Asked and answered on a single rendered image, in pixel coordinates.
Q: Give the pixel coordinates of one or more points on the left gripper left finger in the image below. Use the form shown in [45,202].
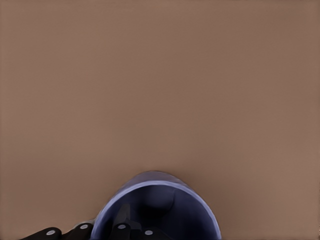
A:
[75,232]

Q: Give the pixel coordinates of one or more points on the blue cup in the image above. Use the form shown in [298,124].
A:
[190,215]

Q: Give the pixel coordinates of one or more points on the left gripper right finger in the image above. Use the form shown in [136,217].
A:
[125,230]

